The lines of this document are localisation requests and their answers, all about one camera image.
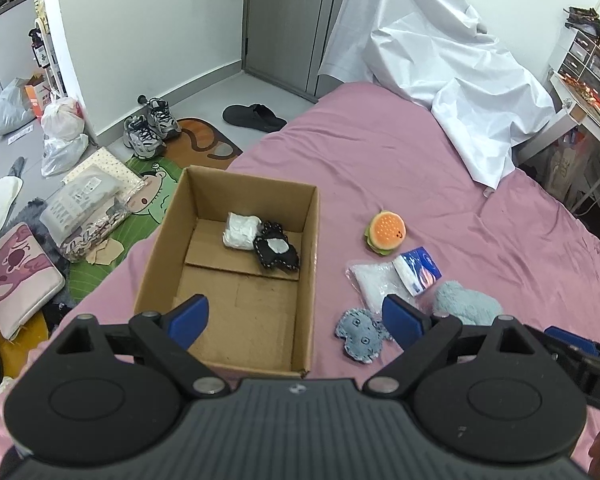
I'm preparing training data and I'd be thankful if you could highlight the brown paper bag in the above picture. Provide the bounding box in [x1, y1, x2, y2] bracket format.
[542, 132, 593, 202]

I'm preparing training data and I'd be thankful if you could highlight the black slipper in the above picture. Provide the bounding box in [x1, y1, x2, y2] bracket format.
[222, 103, 288, 133]

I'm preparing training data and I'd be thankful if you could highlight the grey white sneaker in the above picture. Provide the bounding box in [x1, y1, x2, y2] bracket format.
[147, 98, 183, 139]
[124, 115, 167, 160]

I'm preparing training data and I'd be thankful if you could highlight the drawer organizer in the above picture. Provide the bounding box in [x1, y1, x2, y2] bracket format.
[557, 27, 600, 106]

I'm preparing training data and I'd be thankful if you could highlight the orange cat floor mat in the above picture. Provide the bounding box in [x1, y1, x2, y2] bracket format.
[157, 117, 244, 162]

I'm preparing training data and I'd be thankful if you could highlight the grey door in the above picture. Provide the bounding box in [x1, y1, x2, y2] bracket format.
[242, 0, 353, 104]

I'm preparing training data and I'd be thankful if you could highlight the burger plush toy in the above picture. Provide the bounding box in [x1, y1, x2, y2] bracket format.
[364, 211, 407, 256]

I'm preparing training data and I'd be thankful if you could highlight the green cartoon floor mat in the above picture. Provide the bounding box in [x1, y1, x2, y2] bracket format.
[67, 154, 187, 306]

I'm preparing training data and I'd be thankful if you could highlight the leopard print packet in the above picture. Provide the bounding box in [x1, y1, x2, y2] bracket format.
[60, 204, 132, 264]

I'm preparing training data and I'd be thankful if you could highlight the beige dotted fabric pack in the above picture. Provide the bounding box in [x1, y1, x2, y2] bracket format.
[62, 146, 146, 197]

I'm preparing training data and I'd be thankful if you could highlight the clear bag of white stuffing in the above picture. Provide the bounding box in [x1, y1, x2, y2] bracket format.
[345, 246, 443, 312]

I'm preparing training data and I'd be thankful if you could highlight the clear packet with label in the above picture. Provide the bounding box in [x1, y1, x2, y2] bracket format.
[40, 176, 123, 237]

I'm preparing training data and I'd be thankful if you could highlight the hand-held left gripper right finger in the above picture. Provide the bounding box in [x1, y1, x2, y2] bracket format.
[362, 293, 557, 402]

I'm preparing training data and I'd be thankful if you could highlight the grey kitchen cabinet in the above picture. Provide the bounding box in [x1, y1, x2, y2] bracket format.
[0, 0, 56, 128]

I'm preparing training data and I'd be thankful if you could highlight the white desk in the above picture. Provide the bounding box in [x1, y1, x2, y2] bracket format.
[517, 70, 600, 211]

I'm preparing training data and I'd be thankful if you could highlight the pink bed sheet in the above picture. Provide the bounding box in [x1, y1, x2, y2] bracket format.
[0, 82, 600, 480]

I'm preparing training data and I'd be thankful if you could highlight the brown cardboard box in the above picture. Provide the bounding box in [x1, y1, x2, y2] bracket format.
[132, 164, 322, 380]

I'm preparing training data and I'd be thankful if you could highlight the clear plastic bag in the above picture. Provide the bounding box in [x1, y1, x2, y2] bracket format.
[41, 134, 90, 177]

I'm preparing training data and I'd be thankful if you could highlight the pink cartoon cushion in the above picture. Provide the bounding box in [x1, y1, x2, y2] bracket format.
[0, 222, 66, 341]

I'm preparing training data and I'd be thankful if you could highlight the white plastic bag red print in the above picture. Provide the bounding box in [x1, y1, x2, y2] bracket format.
[40, 96, 86, 141]

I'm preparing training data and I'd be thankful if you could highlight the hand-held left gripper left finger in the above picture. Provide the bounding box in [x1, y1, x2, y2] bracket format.
[45, 294, 232, 402]

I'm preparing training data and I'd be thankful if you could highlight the grey plastic bag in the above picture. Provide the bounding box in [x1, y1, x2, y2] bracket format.
[0, 77, 37, 141]

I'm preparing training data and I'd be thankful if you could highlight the black spray bottle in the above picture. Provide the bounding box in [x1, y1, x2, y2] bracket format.
[28, 27, 51, 69]

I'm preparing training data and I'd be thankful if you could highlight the white cover sheet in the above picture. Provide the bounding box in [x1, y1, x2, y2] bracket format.
[317, 0, 556, 198]

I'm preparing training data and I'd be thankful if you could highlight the light blue fluffy plush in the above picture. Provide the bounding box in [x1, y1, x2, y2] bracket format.
[432, 281, 503, 326]

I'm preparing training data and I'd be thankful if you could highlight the small blue-grey plush toy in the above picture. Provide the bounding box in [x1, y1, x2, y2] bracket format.
[335, 308, 393, 365]

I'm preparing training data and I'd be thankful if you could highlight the white folded cloth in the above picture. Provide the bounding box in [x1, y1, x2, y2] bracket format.
[222, 212, 263, 251]

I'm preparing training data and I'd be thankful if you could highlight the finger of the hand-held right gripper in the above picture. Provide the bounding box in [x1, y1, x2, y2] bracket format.
[524, 324, 600, 362]

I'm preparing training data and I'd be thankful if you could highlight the orange carton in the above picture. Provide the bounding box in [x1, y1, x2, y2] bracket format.
[24, 74, 51, 119]

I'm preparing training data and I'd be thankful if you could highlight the black plush toy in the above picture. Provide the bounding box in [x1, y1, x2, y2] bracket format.
[252, 221, 301, 273]

